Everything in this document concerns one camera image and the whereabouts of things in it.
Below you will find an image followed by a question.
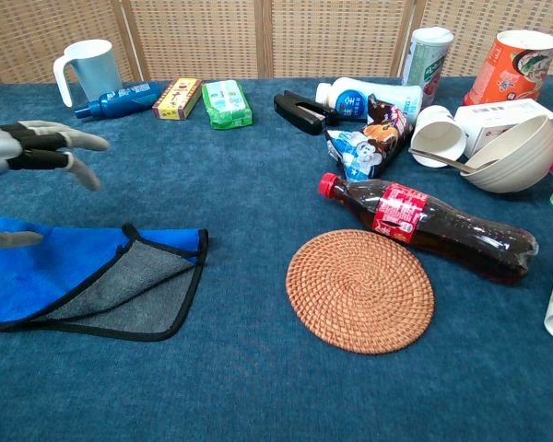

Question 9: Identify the red and yellow carton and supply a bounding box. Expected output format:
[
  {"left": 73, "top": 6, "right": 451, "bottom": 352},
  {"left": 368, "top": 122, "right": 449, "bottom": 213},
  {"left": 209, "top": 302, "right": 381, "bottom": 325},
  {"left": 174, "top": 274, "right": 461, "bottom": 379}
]
[{"left": 151, "top": 77, "right": 204, "bottom": 122}]

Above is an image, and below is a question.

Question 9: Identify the beige bowl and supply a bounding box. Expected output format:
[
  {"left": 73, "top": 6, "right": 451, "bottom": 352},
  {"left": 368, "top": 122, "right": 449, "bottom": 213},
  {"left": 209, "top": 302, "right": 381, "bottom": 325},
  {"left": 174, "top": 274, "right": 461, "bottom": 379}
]
[{"left": 459, "top": 113, "right": 553, "bottom": 194}]

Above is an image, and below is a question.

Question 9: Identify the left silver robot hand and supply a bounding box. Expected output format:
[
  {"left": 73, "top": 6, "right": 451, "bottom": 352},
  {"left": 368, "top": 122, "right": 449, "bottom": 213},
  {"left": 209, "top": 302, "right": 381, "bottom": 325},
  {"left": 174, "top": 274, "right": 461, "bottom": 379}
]
[{"left": 0, "top": 120, "right": 111, "bottom": 250}]

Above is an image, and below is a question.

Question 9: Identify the woven bamboo folding screen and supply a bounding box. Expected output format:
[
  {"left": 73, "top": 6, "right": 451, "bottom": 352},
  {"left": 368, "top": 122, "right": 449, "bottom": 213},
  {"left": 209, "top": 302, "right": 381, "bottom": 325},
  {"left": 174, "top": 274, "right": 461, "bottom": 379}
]
[{"left": 0, "top": 0, "right": 553, "bottom": 85}]

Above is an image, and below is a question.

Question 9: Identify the cola bottle with red label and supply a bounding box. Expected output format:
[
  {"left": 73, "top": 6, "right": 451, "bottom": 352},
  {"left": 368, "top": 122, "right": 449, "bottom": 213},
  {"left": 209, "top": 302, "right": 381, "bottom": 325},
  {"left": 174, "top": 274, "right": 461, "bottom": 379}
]
[{"left": 317, "top": 171, "right": 540, "bottom": 285}]

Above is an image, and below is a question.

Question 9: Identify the black stapler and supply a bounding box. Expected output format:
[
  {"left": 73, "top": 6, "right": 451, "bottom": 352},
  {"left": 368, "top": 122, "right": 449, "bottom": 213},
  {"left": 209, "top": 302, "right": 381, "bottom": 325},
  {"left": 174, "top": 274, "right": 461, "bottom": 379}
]
[{"left": 273, "top": 90, "right": 341, "bottom": 136}]

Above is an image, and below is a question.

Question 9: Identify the brown and blue snack bag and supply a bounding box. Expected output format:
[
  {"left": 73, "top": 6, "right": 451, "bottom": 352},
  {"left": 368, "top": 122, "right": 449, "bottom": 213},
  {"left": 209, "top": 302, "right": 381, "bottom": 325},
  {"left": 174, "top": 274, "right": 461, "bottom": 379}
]
[{"left": 324, "top": 94, "right": 415, "bottom": 183}]

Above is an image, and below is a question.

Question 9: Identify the dark blue spray bottle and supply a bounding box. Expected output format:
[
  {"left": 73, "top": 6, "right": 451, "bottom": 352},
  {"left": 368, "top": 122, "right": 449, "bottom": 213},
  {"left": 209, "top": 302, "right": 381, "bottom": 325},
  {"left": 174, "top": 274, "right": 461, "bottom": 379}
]
[{"left": 74, "top": 81, "right": 162, "bottom": 120}]

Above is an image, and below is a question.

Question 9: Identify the white handled mug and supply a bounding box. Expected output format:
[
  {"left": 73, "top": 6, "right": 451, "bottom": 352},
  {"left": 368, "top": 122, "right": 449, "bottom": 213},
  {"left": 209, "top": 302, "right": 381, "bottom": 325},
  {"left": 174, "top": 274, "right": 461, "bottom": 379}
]
[{"left": 53, "top": 39, "right": 124, "bottom": 109}]

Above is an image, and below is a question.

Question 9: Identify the beige spoon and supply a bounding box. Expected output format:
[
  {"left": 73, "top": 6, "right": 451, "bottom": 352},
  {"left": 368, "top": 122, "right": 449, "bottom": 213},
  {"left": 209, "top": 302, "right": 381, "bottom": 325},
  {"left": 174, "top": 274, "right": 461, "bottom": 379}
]
[{"left": 407, "top": 146, "right": 503, "bottom": 175}]

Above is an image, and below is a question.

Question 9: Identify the round woven rattan coaster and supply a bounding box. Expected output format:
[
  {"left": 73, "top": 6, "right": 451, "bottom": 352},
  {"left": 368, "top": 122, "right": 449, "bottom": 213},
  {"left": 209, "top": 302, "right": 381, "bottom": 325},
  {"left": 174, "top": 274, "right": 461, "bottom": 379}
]
[{"left": 286, "top": 228, "right": 436, "bottom": 355}]

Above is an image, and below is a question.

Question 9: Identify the dark blue tablecloth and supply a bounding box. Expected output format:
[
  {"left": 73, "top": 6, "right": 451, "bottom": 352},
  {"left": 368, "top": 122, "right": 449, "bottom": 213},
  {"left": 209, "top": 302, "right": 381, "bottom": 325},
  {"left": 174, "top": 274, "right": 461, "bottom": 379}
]
[{"left": 0, "top": 76, "right": 553, "bottom": 442}]

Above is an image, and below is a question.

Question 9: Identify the plain white paper cup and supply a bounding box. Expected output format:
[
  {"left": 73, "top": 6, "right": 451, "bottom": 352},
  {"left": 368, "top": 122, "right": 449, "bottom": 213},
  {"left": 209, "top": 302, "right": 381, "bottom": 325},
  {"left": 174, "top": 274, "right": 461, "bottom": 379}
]
[{"left": 410, "top": 104, "right": 468, "bottom": 169}]

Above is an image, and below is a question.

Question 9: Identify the green wet wipes pack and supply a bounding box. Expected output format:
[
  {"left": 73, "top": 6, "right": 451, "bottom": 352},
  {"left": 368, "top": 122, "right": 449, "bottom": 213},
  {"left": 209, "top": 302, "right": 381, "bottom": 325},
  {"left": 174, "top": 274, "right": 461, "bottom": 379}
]
[{"left": 201, "top": 79, "right": 254, "bottom": 131}]

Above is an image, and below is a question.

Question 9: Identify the white bottle with blue label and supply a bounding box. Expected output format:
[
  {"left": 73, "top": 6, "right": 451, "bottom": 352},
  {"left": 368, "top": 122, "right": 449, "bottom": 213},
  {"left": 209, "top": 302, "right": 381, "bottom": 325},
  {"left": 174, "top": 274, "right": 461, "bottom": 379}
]
[{"left": 314, "top": 76, "right": 424, "bottom": 123}]

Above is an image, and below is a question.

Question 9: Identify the tall white lidded drink cup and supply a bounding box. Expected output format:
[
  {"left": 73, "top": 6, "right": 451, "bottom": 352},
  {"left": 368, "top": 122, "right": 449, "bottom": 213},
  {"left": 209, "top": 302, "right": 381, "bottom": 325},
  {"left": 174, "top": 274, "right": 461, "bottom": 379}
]
[{"left": 401, "top": 26, "right": 455, "bottom": 108}]

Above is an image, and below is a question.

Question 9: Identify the orange instant noodle cup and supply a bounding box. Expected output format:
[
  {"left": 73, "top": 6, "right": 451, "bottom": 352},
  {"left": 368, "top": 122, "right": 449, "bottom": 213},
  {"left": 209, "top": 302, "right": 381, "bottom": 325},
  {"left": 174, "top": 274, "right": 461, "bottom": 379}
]
[{"left": 462, "top": 29, "right": 553, "bottom": 107}]

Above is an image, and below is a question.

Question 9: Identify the white cardboard box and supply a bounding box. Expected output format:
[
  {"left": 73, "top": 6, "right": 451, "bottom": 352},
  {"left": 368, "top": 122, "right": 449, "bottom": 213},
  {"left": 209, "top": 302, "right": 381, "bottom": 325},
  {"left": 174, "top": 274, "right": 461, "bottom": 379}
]
[{"left": 453, "top": 98, "right": 553, "bottom": 157}]

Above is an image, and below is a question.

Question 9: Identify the grey and blue cloth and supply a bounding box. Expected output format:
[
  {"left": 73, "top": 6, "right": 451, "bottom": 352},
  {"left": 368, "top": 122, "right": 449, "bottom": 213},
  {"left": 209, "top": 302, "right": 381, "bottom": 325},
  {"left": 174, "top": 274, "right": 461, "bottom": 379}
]
[{"left": 0, "top": 215, "right": 210, "bottom": 343}]

